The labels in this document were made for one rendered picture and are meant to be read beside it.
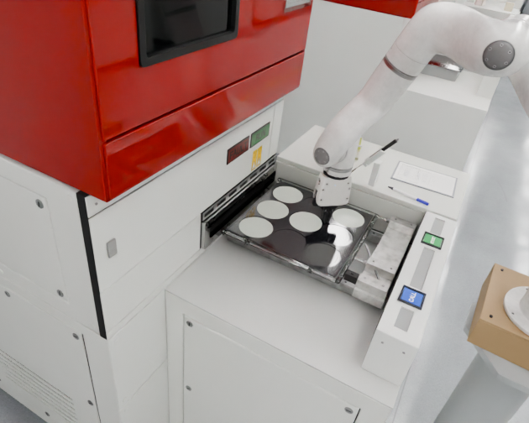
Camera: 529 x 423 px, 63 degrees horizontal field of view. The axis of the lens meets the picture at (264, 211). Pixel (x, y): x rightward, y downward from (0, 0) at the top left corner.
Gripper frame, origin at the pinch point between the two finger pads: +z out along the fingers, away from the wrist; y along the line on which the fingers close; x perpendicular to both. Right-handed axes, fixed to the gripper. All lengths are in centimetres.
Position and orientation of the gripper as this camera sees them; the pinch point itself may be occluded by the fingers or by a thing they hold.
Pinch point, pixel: (326, 215)
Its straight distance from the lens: 135.4
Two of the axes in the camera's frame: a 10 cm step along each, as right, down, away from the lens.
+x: -2.5, -5.8, 7.7
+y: 9.6, -0.6, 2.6
